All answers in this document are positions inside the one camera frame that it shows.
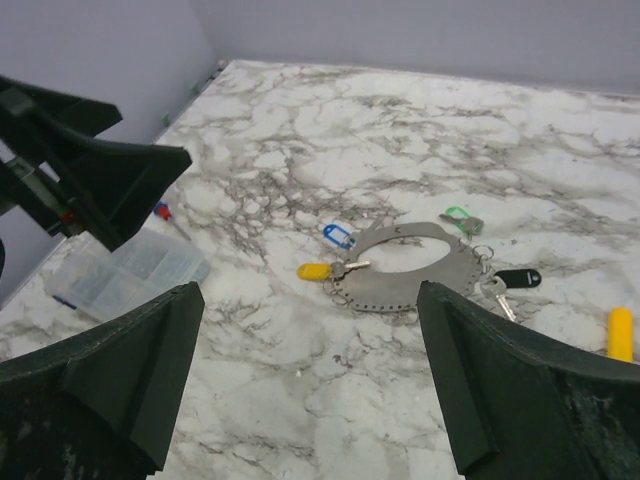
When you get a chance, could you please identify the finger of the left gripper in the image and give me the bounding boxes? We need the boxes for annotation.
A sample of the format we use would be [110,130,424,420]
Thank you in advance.
[1,76,123,137]
[48,140,192,251]

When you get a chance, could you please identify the blue key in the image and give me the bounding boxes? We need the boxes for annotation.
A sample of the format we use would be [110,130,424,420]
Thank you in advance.
[322,223,356,250]

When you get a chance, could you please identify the black key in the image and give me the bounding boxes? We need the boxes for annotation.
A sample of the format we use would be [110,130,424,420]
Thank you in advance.
[480,268,542,322]

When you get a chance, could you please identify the small blue clip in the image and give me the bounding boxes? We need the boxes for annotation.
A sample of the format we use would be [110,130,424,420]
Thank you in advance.
[52,295,77,310]

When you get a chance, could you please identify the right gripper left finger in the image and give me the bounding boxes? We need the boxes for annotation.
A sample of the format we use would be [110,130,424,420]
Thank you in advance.
[1,282,204,479]

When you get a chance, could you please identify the green key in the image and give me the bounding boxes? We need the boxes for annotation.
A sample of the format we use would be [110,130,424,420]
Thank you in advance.
[439,206,484,237]

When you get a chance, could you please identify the orange handled screwdriver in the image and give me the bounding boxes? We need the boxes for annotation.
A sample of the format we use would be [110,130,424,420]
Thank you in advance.
[607,307,633,363]

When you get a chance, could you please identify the blue handled screwdriver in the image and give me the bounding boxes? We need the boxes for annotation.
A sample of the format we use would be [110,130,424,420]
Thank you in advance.
[152,201,192,242]

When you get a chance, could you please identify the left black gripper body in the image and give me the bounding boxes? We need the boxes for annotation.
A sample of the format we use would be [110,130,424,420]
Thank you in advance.
[1,77,80,237]

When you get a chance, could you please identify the clear plastic screw box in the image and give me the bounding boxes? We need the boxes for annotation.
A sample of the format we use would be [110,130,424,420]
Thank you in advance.
[45,229,211,321]

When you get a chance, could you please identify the yellow handled screwdriver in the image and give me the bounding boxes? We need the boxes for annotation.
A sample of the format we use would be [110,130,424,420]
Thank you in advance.
[296,261,371,281]

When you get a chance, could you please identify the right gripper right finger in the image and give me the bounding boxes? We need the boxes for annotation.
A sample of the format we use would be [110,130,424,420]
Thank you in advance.
[417,281,639,479]

